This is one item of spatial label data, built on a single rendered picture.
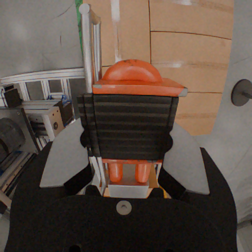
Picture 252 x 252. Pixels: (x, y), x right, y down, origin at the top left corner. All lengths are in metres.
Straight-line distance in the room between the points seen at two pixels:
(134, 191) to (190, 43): 0.88
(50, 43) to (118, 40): 1.00
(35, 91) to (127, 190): 1.50
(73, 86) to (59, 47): 0.52
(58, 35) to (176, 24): 1.19
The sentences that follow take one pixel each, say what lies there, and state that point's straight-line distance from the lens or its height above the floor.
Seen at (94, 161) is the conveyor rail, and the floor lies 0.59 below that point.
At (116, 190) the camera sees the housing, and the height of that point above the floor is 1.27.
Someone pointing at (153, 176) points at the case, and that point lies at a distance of 0.91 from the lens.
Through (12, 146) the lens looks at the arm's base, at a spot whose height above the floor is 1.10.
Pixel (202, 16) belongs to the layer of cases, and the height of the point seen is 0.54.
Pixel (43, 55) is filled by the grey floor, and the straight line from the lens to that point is 1.70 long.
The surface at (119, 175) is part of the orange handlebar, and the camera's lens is 0.18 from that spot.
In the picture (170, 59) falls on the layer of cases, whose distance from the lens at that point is 0.86.
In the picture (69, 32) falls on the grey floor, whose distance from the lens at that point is 1.54.
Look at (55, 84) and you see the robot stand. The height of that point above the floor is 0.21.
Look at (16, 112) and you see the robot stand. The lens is 0.55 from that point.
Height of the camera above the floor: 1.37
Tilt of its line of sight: 60 degrees down
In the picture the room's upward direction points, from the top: 178 degrees counter-clockwise
